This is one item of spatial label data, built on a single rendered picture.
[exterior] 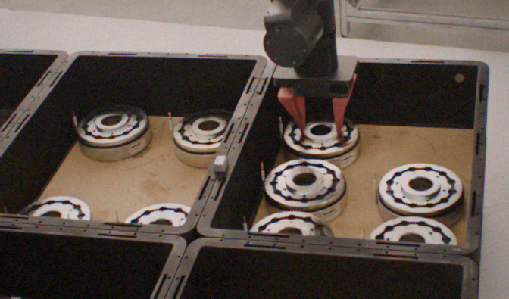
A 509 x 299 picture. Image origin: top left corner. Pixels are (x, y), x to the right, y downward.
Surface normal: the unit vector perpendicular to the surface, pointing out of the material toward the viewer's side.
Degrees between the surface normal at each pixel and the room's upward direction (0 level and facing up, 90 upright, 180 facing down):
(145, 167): 0
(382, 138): 0
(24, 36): 0
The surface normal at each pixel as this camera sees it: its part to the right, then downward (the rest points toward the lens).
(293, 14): 0.88, -0.07
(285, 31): -0.35, 0.54
